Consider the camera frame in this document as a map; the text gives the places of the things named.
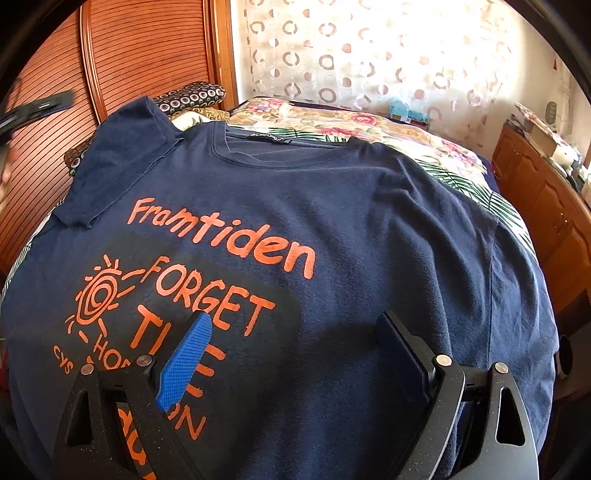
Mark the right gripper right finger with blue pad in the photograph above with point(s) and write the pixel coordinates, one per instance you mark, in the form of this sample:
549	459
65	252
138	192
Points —
499	440

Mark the blue tissue box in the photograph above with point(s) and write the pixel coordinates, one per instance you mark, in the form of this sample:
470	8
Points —
403	112

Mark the floral bed blanket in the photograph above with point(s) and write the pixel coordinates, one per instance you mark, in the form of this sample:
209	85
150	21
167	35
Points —
397	143

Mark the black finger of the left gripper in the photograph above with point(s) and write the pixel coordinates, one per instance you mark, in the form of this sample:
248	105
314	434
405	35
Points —
39	109

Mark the navy printed t-shirt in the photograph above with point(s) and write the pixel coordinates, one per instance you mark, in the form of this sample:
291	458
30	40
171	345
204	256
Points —
292	386

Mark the wooden louvred wardrobe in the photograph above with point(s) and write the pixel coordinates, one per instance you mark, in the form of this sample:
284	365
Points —
108	53

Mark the wooden side cabinet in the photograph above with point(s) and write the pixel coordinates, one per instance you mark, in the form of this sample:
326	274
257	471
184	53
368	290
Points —
558	221

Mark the pink circle sheer curtain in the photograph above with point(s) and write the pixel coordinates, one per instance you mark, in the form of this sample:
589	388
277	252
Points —
446	60

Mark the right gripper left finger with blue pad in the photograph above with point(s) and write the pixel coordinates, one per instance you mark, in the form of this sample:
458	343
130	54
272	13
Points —
115	423

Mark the cardboard box on cabinet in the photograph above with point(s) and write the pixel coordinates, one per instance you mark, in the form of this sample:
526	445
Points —
541	136

